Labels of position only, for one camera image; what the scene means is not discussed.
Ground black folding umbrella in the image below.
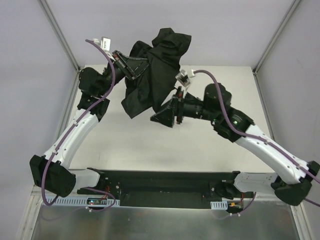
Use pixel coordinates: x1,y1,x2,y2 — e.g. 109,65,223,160
121,27,192,119

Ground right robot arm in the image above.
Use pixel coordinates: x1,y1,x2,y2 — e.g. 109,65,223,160
150,83,320,206

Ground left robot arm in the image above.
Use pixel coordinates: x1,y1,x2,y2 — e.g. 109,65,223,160
29,50,149,197

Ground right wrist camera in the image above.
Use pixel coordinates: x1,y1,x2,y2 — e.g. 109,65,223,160
175,69,195,96

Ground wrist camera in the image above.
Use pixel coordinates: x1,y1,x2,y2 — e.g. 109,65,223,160
93,36,111,56
175,69,195,96

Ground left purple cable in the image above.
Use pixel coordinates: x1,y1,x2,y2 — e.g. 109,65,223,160
40,38,117,207

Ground purple cable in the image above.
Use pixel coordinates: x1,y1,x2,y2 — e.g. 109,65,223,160
190,69,320,208
40,38,117,207

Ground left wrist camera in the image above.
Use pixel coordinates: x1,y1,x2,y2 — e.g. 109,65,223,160
93,36,111,56

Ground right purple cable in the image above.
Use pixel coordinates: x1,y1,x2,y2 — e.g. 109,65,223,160
190,69,320,208

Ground left aluminium frame post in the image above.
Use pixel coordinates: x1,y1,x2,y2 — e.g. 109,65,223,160
37,0,83,73

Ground aluminium frame post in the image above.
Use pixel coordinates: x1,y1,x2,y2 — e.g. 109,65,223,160
252,0,303,76
37,0,83,73

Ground right white cable duct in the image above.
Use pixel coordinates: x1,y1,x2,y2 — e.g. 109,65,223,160
210,200,228,210

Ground white cable duct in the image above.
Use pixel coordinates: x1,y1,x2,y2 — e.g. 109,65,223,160
210,200,228,210
53,196,120,208

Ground left white cable duct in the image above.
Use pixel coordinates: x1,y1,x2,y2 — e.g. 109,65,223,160
53,196,120,208

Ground right aluminium frame post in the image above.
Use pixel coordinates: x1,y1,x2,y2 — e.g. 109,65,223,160
252,0,303,76

